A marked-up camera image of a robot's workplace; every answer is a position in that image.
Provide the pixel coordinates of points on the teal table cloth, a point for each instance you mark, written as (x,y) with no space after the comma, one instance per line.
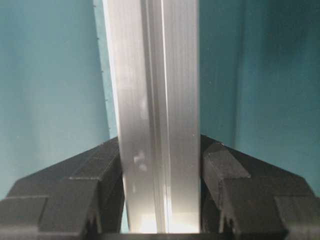
(259,82)

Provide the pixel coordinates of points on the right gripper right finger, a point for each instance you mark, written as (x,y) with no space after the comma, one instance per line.
(244,198)

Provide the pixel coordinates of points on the silver aluminium extrusion rail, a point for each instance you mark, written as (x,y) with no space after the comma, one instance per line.
(153,48)

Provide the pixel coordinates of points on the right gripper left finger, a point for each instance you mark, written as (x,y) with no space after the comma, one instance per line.
(76,199)

